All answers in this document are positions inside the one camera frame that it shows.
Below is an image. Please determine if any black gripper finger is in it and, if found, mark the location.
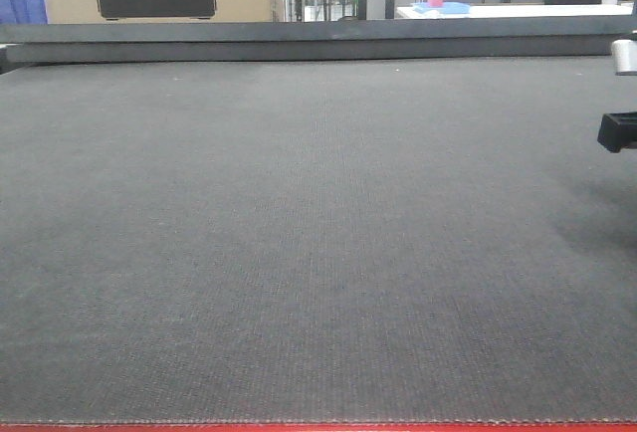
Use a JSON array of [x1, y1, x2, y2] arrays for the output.
[[597, 111, 637, 153]]

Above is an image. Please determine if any blue bin at left edge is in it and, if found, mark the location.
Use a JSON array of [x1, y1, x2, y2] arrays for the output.
[[0, 0, 48, 25]]

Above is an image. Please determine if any white table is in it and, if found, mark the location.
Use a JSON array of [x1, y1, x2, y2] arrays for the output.
[[397, 4, 633, 19]]

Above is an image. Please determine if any flat blue tray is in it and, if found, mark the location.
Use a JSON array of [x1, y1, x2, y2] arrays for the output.
[[412, 1, 471, 17]]

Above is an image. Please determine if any dark conveyor side rail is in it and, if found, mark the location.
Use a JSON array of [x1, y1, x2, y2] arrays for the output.
[[1, 15, 636, 64]]

